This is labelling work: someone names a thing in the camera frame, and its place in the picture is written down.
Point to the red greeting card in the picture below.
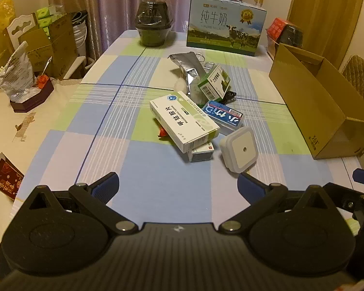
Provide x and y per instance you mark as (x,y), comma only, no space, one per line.
(4,177)

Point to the beige embroidered cloth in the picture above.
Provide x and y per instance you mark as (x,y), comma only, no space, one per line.
(33,133)

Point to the wooden door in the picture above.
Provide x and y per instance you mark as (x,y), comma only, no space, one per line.
(321,9)

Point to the grey bag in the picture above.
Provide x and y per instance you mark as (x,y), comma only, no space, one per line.
(79,33)

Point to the slender metal utensil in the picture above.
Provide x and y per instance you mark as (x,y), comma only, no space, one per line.
(47,65)

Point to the large white medicine box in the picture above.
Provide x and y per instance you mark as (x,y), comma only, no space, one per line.
(183,122)

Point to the checked cloth desktop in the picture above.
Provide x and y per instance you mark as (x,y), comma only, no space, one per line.
(157,182)

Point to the silver foil pouch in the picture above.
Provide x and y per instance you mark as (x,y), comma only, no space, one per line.
(186,66)

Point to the quilted chair cushion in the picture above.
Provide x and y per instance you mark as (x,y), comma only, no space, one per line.
(361,71)

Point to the wrapped black bowl stack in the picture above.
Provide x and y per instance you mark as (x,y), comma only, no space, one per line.
(154,21)

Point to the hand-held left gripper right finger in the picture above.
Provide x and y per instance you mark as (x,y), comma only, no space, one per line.
(249,185)

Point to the white square night light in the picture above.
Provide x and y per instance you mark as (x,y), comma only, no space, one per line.
(239,150)

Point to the green and white small box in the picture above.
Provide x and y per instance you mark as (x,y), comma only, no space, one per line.
(215,81)

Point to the white carved chair back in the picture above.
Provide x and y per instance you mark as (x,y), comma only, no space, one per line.
(18,24)

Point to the orange object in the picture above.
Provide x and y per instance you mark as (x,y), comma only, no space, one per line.
(43,81)

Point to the small brown cardboard box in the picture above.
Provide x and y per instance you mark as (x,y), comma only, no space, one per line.
(38,48)

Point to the green tissue packs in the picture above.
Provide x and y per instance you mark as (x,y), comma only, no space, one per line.
(45,15)

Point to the tall brown cardboard box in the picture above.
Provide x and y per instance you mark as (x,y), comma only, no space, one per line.
(63,42)

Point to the red wrapped package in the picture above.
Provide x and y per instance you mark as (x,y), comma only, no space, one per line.
(276,27)

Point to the crumpled silver plastic bag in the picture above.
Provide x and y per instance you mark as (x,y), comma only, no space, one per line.
(16,72)

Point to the small red white box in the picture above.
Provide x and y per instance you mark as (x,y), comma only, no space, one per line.
(200,154)

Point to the small red item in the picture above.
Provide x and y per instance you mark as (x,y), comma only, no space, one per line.
(162,132)

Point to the blue milk carton box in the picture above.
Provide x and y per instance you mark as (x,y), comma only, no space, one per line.
(224,24)

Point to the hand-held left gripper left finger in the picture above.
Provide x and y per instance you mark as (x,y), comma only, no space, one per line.
(104,186)

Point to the blue flat box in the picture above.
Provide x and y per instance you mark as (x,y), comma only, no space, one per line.
(223,116)

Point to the dark red box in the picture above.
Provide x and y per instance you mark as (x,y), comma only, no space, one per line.
(33,100)

